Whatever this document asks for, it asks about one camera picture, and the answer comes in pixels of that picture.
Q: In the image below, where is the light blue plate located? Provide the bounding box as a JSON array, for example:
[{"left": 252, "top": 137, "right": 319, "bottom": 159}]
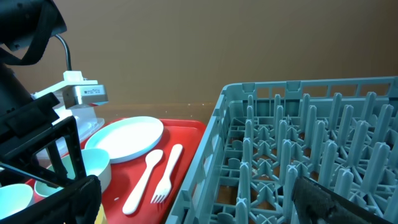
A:
[{"left": 85, "top": 116, "right": 164, "bottom": 164}]

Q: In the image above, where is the yellow cup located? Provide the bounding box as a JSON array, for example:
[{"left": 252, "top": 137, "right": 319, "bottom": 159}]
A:
[{"left": 95, "top": 204, "right": 108, "bottom": 224}]

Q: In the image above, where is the white plastic fork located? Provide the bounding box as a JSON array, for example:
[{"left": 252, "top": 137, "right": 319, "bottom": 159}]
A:
[{"left": 150, "top": 144, "right": 183, "bottom": 203}]

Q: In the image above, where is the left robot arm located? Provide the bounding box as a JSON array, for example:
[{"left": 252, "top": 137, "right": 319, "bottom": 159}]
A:
[{"left": 1, "top": 0, "right": 86, "bottom": 187}]

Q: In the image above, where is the light blue bowl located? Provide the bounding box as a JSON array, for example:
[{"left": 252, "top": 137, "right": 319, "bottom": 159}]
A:
[{"left": 1, "top": 184, "right": 34, "bottom": 219}]

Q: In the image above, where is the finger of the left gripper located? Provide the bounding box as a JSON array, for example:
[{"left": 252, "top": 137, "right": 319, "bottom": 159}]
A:
[{"left": 1, "top": 116, "right": 86, "bottom": 187}]

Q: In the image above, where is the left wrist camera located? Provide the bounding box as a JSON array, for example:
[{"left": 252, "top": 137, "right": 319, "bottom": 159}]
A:
[{"left": 32, "top": 71, "right": 109, "bottom": 110}]

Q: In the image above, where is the red serving tray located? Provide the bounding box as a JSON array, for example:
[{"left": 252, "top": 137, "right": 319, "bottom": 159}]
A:
[{"left": 24, "top": 117, "right": 207, "bottom": 224}]

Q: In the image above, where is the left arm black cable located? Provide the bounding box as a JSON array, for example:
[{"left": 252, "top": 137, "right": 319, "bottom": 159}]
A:
[{"left": 54, "top": 34, "right": 73, "bottom": 72}]

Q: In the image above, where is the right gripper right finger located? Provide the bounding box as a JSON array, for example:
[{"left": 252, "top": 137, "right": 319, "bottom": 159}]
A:
[{"left": 292, "top": 177, "right": 397, "bottom": 223}]

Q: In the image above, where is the white plastic spoon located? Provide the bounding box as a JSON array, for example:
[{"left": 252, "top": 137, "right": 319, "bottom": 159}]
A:
[{"left": 122, "top": 149, "right": 163, "bottom": 215}]

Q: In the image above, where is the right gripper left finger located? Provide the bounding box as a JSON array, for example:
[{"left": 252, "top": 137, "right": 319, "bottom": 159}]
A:
[{"left": 1, "top": 175, "right": 101, "bottom": 224}]

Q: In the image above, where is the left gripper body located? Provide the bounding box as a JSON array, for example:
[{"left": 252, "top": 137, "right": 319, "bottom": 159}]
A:
[{"left": 1, "top": 92, "right": 59, "bottom": 162}]

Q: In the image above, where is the green bowl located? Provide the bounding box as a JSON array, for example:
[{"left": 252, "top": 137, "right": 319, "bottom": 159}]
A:
[{"left": 34, "top": 149, "right": 111, "bottom": 198}]

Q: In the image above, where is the grey dishwasher rack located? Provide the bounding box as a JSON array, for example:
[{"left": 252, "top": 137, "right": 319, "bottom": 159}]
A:
[{"left": 167, "top": 77, "right": 397, "bottom": 224}]

